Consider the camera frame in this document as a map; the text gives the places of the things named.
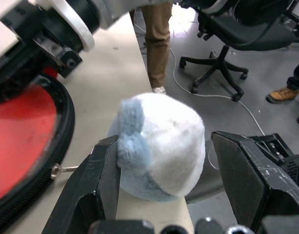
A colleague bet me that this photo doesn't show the red clear-window zip pouch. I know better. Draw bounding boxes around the red clear-window zip pouch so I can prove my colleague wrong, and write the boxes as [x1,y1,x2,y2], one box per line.
[0,67,76,234]

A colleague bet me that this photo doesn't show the black metal equipment base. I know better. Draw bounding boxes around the black metal equipment base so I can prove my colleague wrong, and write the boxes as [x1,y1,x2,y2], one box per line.
[249,133,299,181]

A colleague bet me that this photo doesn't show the white floor cable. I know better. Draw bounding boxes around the white floor cable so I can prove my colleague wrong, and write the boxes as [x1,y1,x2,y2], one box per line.
[136,23,266,137]

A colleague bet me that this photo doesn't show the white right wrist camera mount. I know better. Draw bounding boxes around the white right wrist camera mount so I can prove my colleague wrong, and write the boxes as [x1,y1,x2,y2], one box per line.
[29,0,96,52]

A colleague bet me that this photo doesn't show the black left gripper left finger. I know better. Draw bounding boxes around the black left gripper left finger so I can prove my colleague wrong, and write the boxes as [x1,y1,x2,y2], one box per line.
[41,135,121,234]

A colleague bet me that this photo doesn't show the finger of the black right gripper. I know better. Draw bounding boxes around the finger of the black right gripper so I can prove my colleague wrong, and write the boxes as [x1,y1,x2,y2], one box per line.
[0,55,50,103]

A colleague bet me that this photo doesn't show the silver metal zipper chain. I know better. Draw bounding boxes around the silver metal zipper chain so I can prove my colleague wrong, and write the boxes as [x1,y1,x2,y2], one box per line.
[50,163,80,179]

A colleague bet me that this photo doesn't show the person leg brown trousers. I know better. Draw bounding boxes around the person leg brown trousers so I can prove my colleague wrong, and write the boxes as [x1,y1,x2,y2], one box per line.
[129,0,174,95]

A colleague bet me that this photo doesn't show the person leg tan boot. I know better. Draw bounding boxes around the person leg tan boot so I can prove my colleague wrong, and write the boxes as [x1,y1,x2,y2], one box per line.
[265,57,299,105]

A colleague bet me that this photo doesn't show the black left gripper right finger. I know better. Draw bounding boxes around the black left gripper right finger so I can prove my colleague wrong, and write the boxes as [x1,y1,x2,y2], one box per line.
[211,131,299,230]

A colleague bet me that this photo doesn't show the black office chair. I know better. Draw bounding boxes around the black office chair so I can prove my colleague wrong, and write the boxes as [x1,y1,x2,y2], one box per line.
[179,0,299,102]

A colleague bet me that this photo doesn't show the blue white plush ball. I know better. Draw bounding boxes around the blue white plush ball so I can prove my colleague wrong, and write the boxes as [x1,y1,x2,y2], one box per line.
[107,92,206,203]

